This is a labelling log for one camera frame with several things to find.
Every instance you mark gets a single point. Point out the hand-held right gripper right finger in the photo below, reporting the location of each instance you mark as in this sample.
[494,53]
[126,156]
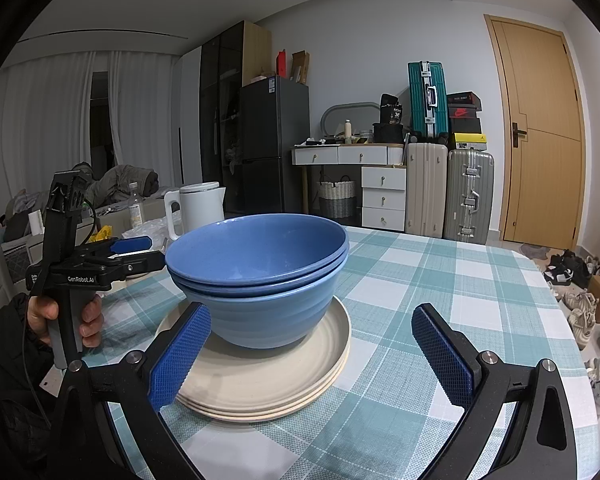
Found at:
[442,355]

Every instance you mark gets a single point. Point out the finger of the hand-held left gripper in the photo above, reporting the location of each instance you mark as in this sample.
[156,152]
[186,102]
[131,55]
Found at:
[145,262]
[132,244]

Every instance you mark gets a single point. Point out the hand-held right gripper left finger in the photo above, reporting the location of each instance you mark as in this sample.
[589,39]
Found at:
[180,355]

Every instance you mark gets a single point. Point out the round cream plate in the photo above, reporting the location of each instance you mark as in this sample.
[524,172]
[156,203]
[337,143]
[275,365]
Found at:
[240,375]
[260,408]
[260,416]

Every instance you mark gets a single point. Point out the blue bowl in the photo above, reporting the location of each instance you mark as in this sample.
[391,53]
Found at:
[260,286]
[260,245]
[265,325]

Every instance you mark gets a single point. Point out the person's left forearm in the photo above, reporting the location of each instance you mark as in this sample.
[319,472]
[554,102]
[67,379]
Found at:
[10,385]

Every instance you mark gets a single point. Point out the person's left hand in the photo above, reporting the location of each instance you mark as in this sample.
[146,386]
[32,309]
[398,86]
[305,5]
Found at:
[92,320]

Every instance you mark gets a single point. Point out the clear plastic bag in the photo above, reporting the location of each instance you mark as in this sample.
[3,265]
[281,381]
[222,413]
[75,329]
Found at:
[145,230]

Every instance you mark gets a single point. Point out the yellow plastic bag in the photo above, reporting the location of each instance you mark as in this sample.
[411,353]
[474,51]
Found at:
[101,234]

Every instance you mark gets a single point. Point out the clear plastic bottle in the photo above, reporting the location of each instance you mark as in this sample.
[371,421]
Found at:
[136,210]

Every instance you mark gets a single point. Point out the white paper roll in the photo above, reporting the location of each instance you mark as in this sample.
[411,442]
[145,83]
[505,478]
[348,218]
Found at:
[36,222]

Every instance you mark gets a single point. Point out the grey jacket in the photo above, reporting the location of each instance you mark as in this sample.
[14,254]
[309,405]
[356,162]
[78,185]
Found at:
[115,182]

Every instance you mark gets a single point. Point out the white electric kettle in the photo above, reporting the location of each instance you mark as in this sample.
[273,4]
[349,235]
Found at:
[200,210]

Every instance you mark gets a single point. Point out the teal white checked tablecloth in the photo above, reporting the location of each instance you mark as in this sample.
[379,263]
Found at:
[405,270]

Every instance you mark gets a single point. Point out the white sheer curtain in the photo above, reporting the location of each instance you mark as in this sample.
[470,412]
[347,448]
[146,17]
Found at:
[45,125]
[140,120]

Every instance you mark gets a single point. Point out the grey doormat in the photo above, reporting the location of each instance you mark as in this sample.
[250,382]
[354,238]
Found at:
[535,251]

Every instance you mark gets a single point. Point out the white knitted shoes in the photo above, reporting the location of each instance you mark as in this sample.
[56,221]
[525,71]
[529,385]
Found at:
[580,317]

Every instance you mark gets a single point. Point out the silver suitcase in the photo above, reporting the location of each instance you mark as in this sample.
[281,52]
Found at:
[467,195]

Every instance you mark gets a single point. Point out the dark glass cabinet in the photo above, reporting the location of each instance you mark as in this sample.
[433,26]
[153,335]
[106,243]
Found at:
[225,110]

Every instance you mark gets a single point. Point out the beige suitcase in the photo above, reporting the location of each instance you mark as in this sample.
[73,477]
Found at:
[426,190]

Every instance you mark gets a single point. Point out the dark grey fridge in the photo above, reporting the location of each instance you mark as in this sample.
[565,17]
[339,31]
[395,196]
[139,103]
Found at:
[270,150]

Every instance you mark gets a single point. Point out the white drawer dresser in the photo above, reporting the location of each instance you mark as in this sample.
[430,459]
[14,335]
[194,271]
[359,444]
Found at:
[380,180]

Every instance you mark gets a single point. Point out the woven laundry basket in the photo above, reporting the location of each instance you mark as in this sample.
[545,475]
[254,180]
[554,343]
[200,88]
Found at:
[337,197]

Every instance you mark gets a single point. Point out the red box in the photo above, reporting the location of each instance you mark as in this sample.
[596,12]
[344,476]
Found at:
[282,64]

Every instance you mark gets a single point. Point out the oval grey-framed mirror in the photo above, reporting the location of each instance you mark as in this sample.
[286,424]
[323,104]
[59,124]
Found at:
[330,115]

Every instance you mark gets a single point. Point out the stack of shoe boxes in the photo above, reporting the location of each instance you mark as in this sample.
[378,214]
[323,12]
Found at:
[465,120]

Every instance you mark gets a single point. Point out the wooden door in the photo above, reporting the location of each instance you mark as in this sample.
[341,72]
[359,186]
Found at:
[540,135]

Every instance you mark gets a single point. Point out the white bottle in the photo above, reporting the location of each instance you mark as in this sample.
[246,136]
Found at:
[348,132]

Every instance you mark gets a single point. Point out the tall cardboard box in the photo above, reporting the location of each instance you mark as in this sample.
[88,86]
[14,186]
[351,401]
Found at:
[301,67]

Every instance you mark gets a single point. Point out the black printed paper bag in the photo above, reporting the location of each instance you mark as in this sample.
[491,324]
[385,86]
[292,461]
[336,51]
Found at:
[392,110]

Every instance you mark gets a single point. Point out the teal suitcase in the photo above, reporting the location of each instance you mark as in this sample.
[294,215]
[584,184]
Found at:
[422,100]

